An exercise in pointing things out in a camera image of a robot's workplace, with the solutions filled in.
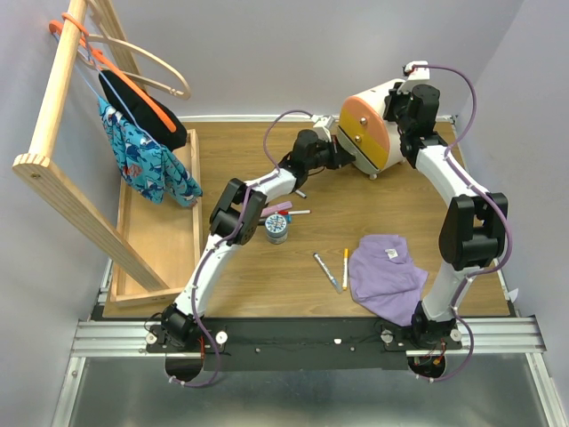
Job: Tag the yellow white pen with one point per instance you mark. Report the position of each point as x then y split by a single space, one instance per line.
345 270

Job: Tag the round blue tin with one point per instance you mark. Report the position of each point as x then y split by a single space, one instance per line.
276 227

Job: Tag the wooden tray base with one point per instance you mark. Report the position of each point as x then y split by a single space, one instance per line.
169 238

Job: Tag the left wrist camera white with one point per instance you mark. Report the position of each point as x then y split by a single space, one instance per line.
322 126

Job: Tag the blue shark pattern garment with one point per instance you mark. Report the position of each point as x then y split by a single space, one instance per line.
147 166

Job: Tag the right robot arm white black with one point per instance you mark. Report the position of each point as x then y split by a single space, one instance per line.
473 233

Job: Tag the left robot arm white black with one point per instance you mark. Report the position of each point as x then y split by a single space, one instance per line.
233 222

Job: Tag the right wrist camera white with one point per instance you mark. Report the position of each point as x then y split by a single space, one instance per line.
415 73

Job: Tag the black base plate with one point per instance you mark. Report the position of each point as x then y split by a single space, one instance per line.
226 345

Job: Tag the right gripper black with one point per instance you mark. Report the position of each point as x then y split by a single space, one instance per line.
389 100

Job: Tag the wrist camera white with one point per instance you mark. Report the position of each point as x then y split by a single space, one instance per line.
415 73
322 126

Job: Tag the black garment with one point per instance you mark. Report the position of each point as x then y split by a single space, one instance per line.
124 99

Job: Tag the red capped white marker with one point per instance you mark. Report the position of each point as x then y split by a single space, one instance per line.
294 212

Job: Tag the aluminium rail frame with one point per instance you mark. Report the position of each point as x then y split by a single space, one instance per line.
497 378

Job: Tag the pink highlighter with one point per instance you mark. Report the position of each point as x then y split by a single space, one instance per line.
275 209

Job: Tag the wooden hanger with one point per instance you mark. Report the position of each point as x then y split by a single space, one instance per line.
110 33

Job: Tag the grey silver pen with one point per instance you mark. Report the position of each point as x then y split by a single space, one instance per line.
328 273

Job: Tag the purple cloth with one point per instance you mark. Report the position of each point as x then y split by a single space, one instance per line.
384 279

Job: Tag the orange hanger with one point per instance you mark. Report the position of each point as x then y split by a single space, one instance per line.
96 58

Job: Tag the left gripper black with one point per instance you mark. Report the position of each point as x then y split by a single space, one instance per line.
338 157

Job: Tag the grey bottom drawer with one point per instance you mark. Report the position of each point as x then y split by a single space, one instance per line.
361 162

